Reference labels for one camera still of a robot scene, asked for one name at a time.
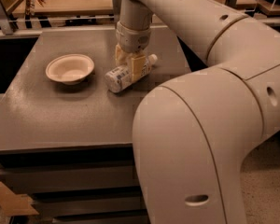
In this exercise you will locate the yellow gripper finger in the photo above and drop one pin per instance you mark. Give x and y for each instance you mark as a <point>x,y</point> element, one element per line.
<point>136,63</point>
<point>121,57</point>

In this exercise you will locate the grey drawer cabinet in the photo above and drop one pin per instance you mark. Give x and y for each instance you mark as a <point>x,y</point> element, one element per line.
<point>69,147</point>

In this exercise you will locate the white paper bowl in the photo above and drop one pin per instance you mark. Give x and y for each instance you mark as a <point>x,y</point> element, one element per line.
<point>70,69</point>

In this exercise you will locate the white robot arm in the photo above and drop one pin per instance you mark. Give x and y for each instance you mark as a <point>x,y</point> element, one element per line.
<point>192,133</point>

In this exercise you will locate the cardboard piece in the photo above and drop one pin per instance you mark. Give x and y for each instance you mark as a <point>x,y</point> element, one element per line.
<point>15,204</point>

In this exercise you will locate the grey metal bracket middle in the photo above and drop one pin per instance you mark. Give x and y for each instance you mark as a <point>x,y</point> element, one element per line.
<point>116,9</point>

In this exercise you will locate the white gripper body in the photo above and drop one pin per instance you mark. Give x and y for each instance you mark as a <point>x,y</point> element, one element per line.
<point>132,38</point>

